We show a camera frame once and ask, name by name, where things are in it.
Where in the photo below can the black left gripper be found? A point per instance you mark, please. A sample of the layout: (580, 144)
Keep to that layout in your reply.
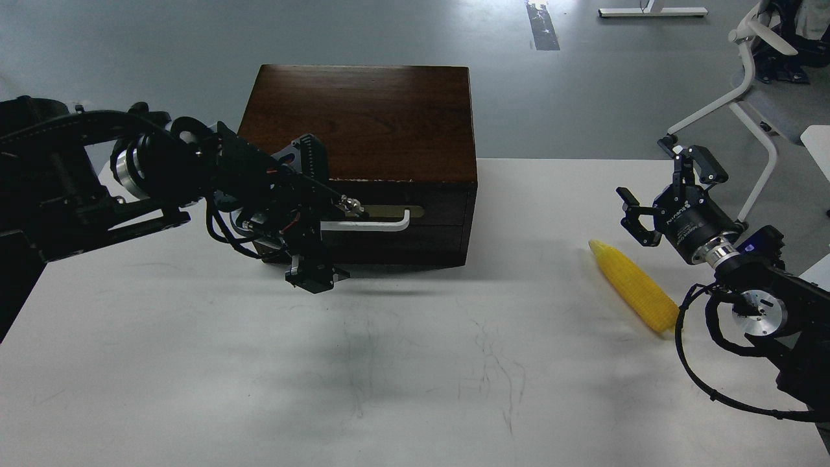
(270, 206)

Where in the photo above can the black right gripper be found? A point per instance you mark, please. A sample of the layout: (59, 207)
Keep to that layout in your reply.
(683, 213)

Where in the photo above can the wooden drawer with white handle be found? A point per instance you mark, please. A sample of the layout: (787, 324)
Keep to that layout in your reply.
(395, 210)

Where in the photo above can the yellow corn cob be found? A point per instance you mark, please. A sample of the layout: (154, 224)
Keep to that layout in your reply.
(635, 287)

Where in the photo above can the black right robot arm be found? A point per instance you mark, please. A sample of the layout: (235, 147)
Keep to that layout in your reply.
(755, 308)

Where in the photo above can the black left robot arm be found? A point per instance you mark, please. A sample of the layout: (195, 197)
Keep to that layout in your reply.
(74, 182)

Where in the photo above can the dark wooden drawer cabinet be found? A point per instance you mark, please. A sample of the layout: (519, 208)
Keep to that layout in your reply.
(384, 127)

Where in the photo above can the white office chair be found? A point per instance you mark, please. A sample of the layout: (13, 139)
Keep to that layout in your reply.
(783, 87)

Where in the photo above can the white desk base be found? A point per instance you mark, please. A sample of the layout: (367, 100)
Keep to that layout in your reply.
(652, 9)

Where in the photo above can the grey floor tape strip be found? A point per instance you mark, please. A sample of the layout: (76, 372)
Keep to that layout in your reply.
(544, 36)

